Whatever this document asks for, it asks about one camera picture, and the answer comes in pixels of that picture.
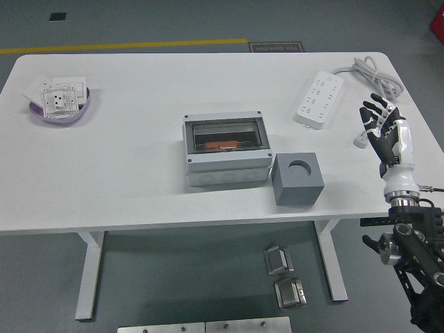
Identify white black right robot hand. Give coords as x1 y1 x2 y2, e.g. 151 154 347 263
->
359 92 421 199

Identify grey junction box clear lid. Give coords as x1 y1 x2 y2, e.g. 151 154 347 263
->
182 110 273 188

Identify orange cylinder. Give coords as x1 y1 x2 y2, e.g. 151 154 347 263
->
203 140 240 152

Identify grey cube with round hole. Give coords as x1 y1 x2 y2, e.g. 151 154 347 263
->
270 151 326 206

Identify black table control panel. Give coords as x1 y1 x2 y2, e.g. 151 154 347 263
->
359 216 393 227

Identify red object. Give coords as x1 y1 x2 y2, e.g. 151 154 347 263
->
429 6 444 37

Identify small metal block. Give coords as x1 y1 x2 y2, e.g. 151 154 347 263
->
263 245 295 276

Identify metal block with latch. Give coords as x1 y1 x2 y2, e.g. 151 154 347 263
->
273 277 308 309

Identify brown floor sign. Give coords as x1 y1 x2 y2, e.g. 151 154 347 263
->
248 41 305 54

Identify long metal plate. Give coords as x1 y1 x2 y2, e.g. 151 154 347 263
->
117 322 206 333
205 316 292 333

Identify purple bowl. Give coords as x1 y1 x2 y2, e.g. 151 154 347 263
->
28 86 92 125

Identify printed white socket module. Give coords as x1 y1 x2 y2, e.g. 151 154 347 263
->
40 85 80 121

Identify small white plate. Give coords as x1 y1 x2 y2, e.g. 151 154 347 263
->
22 80 53 105

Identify grey power strip cord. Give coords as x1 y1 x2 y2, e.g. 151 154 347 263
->
332 56 405 149

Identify plain white switch plate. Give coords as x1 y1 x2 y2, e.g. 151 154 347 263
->
52 76 87 105

